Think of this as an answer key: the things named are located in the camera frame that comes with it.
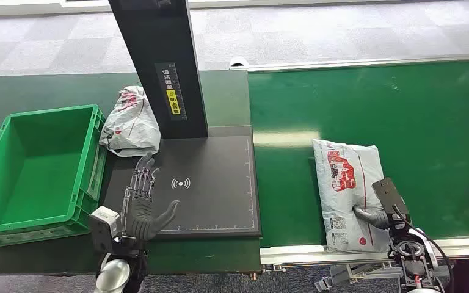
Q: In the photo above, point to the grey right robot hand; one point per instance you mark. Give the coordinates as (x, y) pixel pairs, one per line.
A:
(374, 218)

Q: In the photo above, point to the green plastic crate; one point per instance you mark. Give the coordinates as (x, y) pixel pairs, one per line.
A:
(36, 174)

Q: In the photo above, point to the yellow warning sticker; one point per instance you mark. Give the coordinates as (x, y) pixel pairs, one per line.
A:
(173, 102)

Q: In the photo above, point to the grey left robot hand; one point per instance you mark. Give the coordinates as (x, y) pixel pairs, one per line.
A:
(139, 220)

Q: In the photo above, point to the green conveyor belt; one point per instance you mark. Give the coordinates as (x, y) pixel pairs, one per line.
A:
(400, 121)

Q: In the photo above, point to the silver conveyor side rail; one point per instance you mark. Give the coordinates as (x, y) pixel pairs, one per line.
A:
(295, 254)
(360, 63)

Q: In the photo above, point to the black inbound scanner machine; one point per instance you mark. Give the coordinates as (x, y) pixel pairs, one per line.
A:
(214, 182)

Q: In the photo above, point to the white red-printed courier package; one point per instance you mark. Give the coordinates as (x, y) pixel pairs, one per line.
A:
(131, 125)
(345, 190)

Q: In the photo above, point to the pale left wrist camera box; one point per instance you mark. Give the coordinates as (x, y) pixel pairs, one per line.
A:
(103, 228)

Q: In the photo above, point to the grey metal conveyor bracket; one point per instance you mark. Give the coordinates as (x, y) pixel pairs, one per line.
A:
(352, 275)

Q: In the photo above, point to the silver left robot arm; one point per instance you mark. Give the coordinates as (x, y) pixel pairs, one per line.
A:
(115, 275)

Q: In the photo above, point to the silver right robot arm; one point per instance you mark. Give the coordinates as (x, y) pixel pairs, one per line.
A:
(412, 252)

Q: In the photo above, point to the black right wrist camera plate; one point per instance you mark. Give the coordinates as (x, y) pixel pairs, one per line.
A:
(389, 198)

